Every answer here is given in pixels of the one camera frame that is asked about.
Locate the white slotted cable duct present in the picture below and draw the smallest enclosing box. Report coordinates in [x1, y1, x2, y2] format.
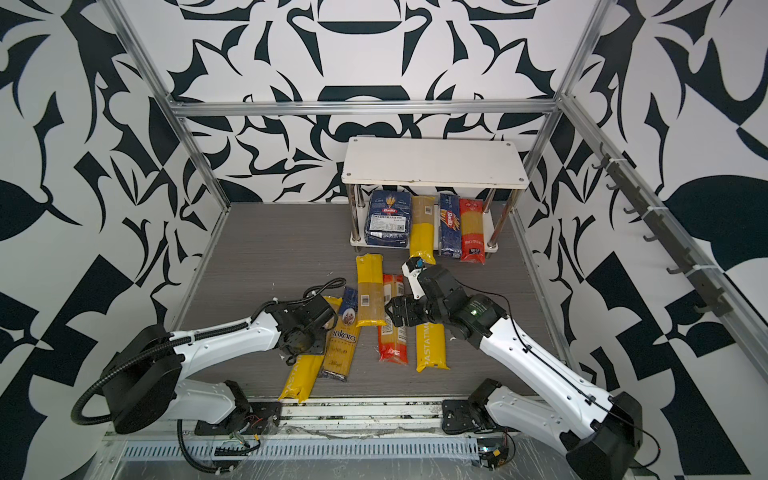
[140, 436, 481, 462]

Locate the blue Barilla pasta box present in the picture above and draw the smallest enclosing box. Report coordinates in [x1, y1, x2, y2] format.
[364, 190, 412, 248]

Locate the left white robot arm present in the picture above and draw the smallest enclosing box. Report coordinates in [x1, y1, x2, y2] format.
[70, 277, 346, 477]

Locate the wall hook rack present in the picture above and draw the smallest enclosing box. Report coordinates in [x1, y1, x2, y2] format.
[593, 144, 733, 317]

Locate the small circuit board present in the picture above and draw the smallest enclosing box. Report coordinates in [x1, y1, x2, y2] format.
[477, 435, 510, 471]

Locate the red label spaghetti bag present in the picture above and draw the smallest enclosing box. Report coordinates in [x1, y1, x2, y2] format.
[378, 274, 408, 365]

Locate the aluminium frame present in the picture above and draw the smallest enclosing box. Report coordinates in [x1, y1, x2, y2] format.
[101, 1, 767, 375]

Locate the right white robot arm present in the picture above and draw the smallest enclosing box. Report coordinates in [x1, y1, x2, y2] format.
[385, 257, 652, 479]

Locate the blue label spaghetti bag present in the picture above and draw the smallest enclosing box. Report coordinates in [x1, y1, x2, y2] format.
[319, 287, 361, 382]

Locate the yellow Pastatime bag right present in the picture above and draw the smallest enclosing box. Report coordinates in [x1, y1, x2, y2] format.
[415, 287, 449, 373]

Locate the yellow pastatime bag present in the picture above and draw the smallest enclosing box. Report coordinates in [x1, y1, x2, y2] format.
[415, 287, 449, 373]
[277, 294, 344, 404]

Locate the blue Barilla spaghetti bag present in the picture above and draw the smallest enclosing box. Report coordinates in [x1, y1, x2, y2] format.
[438, 193, 462, 259]

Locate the yellow spaghetti bag short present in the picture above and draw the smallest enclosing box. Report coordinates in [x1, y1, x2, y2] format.
[356, 254, 386, 327]

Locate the white two-tier shelf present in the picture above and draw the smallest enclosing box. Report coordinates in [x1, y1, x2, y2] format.
[342, 137, 530, 254]

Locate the red yellow spaghetti bag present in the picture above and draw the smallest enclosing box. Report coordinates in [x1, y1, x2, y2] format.
[459, 198, 485, 264]

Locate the yellow Pastatime bag leftmost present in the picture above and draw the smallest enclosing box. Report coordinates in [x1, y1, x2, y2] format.
[277, 294, 344, 404]

